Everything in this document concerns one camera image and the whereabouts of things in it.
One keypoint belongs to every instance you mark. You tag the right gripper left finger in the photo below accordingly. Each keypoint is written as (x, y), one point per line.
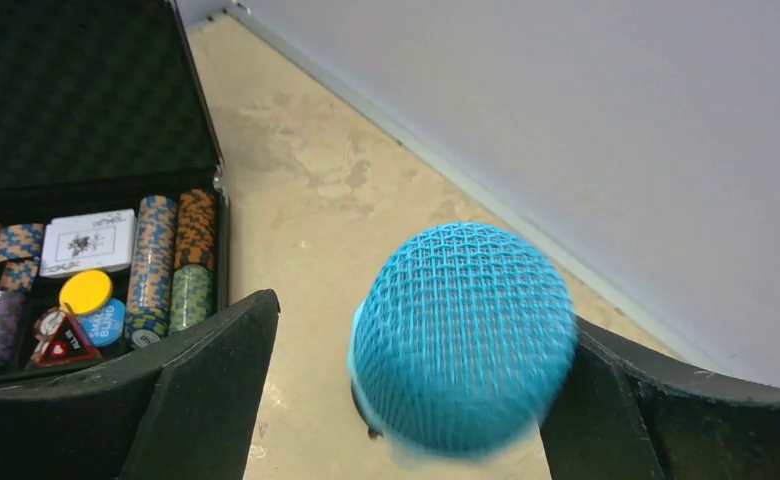
(182, 408)

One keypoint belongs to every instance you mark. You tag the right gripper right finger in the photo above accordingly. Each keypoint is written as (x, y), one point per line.
(629, 412)

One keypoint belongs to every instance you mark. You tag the blue microphone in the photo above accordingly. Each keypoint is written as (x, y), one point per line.
(463, 342)

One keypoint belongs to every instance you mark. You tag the black round-base stand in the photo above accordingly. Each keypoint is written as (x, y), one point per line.
(372, 432)

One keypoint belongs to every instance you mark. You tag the blue blind button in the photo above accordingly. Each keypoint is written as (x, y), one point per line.
(105, 326)

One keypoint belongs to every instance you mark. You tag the green chip stack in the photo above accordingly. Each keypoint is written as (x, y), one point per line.
(191, 297)

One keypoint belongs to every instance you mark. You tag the red triangular dealer token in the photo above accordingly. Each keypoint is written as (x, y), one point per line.
(61, 339)

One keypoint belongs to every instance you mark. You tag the yellow round chip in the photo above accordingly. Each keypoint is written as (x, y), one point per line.
(85, 292)

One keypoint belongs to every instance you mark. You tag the blue tan chip row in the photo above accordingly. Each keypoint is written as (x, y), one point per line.
(150, 282)

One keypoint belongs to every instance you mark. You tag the white playing card deck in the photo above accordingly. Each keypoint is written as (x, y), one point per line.
(74, 244)

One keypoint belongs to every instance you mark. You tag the orange black chip row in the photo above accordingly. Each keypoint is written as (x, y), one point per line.
(196, 230)

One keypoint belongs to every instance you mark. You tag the black poker chip case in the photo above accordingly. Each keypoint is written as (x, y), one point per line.
(101, 106)

